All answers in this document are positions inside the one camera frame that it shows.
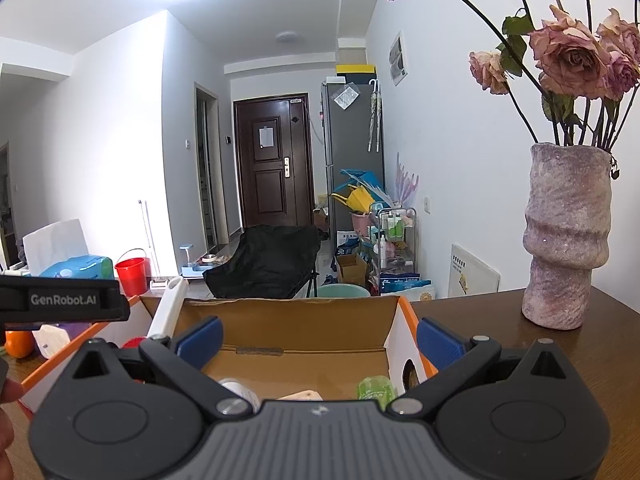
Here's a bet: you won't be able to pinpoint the grey refrigerator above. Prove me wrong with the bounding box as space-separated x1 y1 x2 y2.
320 77 386 241

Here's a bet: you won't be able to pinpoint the purple white tissue pack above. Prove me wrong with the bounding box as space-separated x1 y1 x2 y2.
32 322 96 360

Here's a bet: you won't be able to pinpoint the red plastic bucket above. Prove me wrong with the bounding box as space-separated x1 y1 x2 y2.
114 248 151 297

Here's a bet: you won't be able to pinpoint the small brown cardboard box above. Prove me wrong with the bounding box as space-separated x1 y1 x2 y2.
336 252 370 287

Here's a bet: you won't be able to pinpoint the metal rolling cart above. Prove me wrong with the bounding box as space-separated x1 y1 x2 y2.
370 206 418 281

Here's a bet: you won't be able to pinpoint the brown entrance door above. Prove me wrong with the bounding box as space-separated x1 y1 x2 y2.
232 93 315 231

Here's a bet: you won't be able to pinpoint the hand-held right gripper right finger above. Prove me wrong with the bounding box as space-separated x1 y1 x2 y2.
387 315 584 424

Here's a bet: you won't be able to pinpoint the dark interior door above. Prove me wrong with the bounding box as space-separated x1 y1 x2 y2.
194 84 228 251

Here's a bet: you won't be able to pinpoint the pink plastic basket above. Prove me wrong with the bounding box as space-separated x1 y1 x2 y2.
350 211 373 238

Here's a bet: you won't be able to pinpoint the blue printed package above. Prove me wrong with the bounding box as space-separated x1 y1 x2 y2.
379 272 436 302

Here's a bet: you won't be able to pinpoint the white red lint brush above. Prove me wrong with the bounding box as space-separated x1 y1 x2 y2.
121 277 190 351

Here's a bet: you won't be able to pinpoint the blue tissue pack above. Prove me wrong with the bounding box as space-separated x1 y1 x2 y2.
22 219 115 281

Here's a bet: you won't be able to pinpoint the orange fruit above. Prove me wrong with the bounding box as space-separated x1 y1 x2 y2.
6 330 37 359

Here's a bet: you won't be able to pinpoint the small white bottle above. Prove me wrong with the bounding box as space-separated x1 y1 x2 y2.
219 377 262 413

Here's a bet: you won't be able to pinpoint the green spray bottle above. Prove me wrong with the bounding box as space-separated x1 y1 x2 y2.
357 376 397 411

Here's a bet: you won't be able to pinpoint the white leaning board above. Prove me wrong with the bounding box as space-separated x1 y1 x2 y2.
447 244 501 298

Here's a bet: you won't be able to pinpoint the pink ceramic vase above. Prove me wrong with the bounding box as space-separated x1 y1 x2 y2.
521 142 613 331

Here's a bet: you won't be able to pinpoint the lilac plastic hangers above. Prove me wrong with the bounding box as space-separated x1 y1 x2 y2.
395 152 421 208

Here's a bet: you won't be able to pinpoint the clear plastic bag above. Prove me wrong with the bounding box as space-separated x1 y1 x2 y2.
332 85 361 110

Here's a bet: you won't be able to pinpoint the white mop pole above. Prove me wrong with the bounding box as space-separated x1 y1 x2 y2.
138 199 161 281

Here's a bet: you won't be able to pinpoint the red printed cardboard box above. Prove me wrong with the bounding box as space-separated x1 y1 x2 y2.
20 294 438 413

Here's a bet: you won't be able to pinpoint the bunch of dried pink roses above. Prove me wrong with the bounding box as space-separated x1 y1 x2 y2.
352 0 640 181

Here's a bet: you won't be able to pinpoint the teal plastic basin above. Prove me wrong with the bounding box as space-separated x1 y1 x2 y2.
316 282 371 298

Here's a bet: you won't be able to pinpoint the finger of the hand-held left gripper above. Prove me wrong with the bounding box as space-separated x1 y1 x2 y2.
0 274 122 291

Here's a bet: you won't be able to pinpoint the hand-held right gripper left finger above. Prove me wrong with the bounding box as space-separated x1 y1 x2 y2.
59 315 254 424

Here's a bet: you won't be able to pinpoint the folded clear umbrella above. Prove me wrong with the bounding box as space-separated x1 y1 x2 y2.
366 79 383 153

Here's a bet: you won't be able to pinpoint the yellow black box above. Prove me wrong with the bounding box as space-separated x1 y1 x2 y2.
335 63 377 82

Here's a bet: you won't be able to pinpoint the yellow plastic hangers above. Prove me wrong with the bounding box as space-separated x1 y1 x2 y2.
332 185 386 213

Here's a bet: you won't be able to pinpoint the person's left hand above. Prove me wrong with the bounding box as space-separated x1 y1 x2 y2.
0 379 24 467

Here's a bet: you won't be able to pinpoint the black folding chair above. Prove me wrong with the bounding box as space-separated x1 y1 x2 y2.
202 224 322 301

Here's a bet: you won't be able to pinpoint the white wall panel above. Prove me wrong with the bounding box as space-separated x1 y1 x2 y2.
389 31 410 87

